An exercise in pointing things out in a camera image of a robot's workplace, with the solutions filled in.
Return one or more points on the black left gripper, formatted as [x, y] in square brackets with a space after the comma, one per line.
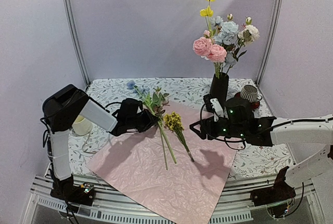
[150, 121]

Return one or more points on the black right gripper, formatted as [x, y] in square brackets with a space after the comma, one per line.
[207, 126]

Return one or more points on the small blue flower stem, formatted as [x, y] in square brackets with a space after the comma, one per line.
[146, 97]

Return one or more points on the yellow small flower sprig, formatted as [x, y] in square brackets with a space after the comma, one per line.
[173, 122]

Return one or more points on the pink wrapping paper sheet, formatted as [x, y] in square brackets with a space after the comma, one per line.
[166, 177]

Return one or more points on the single pink carnation stem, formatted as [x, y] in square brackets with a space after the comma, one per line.
[208, 49]

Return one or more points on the light blue hydrangea stem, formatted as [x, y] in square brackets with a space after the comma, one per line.
[225, 31]

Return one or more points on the white rose stem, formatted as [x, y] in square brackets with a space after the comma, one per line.
[241, 41]

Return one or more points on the yellow poppy flower stem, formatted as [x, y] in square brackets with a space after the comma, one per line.
[208, 14]

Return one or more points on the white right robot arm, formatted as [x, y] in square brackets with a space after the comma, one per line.
[299, 132]

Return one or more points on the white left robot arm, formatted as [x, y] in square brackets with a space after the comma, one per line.
[62, 108]

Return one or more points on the tall black vase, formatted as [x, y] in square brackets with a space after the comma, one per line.
[219, 88]

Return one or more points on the red round saucer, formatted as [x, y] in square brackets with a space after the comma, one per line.
[253, 105]

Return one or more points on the striped ceramic cup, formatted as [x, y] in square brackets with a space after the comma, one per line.
[250, 93]

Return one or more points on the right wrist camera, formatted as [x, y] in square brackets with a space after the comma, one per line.
[213, 106]

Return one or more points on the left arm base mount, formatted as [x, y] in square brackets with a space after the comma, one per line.
[67, 191]

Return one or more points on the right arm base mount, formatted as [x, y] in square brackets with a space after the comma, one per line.
[278, 192]

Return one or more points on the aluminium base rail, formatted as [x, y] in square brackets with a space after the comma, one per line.
[236, 201]

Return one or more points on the left aluminium frame post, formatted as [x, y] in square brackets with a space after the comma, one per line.
[76, 42]

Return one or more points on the aluminium frame post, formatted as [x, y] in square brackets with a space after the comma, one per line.
[270, 40]
[76, 42]

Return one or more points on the right aluminium frame post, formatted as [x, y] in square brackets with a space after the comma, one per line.
[270, 40]

